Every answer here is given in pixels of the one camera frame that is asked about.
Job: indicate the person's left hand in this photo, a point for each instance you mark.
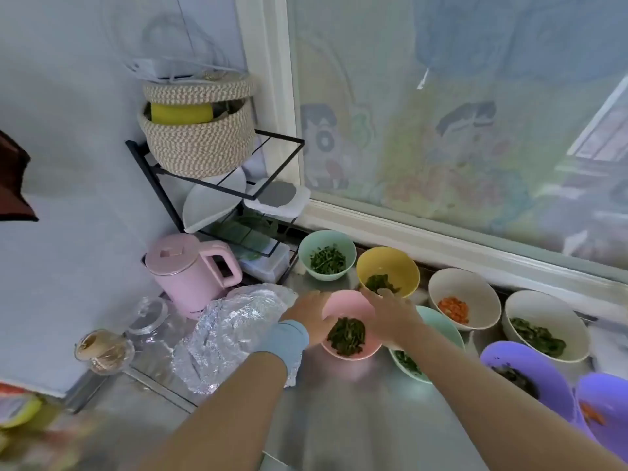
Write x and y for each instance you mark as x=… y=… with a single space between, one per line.
x=312 y=314

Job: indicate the person's right hand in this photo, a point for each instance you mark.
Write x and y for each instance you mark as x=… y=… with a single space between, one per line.
x=390 y=314

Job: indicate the pink bowl with greens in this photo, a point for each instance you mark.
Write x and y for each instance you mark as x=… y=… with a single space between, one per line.
x=346 y=335

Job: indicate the yellow bowl with greens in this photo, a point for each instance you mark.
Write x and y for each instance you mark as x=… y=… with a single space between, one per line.
x=388 y=269

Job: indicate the mint green bowl chopped greens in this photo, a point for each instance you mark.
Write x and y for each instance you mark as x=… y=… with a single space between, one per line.
x=443 y=320

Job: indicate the mint green bowl green beans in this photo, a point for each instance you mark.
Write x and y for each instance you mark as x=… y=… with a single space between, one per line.
x=327 y=260

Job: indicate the white bowl carrot pieces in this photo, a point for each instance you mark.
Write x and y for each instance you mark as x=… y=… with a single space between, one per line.
x=461 y=299

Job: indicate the stack of aluminium foil sheets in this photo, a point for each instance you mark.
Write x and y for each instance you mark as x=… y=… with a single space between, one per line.
x=231 y=338

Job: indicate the purple bowl chopped greens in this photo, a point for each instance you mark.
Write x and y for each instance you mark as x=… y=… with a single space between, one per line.
x=535 y=363

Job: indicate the beige bowl with greens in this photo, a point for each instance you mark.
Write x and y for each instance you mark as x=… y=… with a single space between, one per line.
x=545 y=324

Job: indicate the purple bowl carrot pieces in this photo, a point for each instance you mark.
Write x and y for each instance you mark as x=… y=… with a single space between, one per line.
x=603 y=407

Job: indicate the person's left forearm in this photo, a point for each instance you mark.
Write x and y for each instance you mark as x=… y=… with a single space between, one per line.
x=216 y=417

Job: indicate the person's right forearm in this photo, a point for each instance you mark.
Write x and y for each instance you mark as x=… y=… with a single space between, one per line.
x=510 y=417

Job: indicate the stainless steel countertop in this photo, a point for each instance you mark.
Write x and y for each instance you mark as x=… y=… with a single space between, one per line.
x=343 y=417

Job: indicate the light blue wristband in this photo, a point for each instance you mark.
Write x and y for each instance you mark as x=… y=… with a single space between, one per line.
x=280 y=348

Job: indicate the clear plastic box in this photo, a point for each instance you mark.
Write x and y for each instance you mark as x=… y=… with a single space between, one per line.
x=267 y=262

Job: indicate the pink electric kettle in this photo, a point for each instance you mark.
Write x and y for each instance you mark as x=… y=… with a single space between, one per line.
x=186 y=274

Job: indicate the white plate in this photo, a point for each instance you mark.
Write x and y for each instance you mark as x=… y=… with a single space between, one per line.
x=211 y=201

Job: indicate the clear glass jar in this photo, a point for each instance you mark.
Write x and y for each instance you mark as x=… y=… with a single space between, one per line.
x=152 y=324

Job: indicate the window with cartoon film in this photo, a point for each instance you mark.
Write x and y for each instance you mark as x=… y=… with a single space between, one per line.
x=442 y=142

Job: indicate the black metal rack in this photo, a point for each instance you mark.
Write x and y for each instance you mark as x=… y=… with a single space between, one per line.
x=147 y=167

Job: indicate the yellow item in basket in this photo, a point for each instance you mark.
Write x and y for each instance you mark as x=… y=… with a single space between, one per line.
x=182 y=114

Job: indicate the yellow orange packet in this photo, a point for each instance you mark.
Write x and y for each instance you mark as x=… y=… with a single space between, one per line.
x=18 y=407

